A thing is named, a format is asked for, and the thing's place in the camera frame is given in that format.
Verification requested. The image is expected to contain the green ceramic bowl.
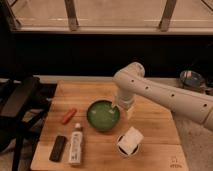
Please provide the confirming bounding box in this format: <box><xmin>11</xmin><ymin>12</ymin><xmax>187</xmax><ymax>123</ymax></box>
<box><xmin>87</xmin><ymin>100</ymin><xmax>120</xmax><ymax>132</ymax></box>

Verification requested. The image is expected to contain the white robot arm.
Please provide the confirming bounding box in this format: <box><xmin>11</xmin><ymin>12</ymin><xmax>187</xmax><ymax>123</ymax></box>
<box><xmin>113</xmin><ymin>62</ymin><xmax>213</xmax><ymax>131</ymax></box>

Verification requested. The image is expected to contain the white squeeze bottle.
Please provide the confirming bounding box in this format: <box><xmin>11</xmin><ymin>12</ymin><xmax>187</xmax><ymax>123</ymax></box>
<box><xmin>69</xmin><ymin>123</ymin><xmax>83</xmax><ymax>165</ymax></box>

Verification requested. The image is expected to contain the orange carrot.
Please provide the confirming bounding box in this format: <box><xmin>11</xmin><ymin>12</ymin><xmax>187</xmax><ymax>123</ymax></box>
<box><xmin>61</xmin><ymin>108</ymin><xmax>77</xmax><ymax>125</ymax></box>

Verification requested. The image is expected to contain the round metal dish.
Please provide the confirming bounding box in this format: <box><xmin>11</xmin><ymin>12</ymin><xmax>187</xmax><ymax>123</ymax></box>
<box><xmin>180</xmin><ymin>70</ymin><xmax>204</xmax><ymax>88</ymax></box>

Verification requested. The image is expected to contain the black remote control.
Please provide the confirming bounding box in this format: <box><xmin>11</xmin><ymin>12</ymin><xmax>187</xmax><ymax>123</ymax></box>
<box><xmin>49</xmin><ymin>136</ymin><xmax>67</xmax><ymax>162</ymax></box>

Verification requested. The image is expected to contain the black office chair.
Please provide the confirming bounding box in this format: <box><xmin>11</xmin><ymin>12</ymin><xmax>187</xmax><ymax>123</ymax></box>
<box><xmin>0</xmin><ymin>76</ymin><xmax>51</xmax><ymax>171</ymax></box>

